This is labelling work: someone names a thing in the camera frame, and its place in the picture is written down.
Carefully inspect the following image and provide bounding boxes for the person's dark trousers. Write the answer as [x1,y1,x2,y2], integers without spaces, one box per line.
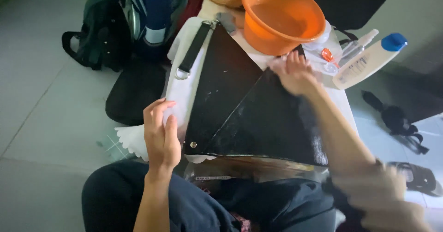
[82,160,337,232]

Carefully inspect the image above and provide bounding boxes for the black strap on floor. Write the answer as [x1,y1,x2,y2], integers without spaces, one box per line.
[362,90,430,155]

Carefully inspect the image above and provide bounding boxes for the black chair seat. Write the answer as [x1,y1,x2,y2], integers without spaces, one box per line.
[105,57,171,126]

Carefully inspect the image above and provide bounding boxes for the clear spray bottle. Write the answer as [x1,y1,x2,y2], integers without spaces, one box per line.
[338,29,379,66]

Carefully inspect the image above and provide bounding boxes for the white lotion bottle blue cap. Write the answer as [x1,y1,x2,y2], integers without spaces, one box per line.
[332,33,408,90]

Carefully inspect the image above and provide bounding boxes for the red cloth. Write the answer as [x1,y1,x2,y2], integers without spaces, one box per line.
[177,0,205,32]

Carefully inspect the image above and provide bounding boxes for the person's right hand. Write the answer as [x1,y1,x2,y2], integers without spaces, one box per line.
[268,50,323,97]

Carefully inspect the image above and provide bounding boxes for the white scalloped cloth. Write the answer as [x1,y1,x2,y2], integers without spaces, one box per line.
[114,0,359,164]

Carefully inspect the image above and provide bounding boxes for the black strap with metal rings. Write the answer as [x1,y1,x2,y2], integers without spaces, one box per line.
[175,20,219,81]

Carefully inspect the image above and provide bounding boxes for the clear plastic sheet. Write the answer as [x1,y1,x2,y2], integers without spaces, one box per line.
[183,155,330,192]

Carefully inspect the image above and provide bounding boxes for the orange plastic basin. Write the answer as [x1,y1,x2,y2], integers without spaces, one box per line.
[241,0,326,57]

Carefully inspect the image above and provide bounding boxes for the blue fabric bag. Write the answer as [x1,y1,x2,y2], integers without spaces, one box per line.
[119,0,190,59]

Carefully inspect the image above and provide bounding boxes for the person's left hand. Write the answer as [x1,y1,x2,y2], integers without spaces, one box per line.
[143,98,182,172]

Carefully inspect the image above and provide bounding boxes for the grey fabric piece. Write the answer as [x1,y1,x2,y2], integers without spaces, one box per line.
[216,12,237,35]

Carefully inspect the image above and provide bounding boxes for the black glossy leather bag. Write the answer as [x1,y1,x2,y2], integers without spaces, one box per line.
[183,22,329,167]

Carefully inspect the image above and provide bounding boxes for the dark green backpack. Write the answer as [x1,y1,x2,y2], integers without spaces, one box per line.
[62,0,133,72]

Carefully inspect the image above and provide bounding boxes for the black sandal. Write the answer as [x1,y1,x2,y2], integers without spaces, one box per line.
[388,161,443,197]

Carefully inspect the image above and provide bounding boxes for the clear plastic bag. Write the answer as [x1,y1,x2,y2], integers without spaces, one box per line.
[304,20,347,77]

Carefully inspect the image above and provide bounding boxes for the small orange cap bottle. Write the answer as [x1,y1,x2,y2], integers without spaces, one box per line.
[321,48,335,63]

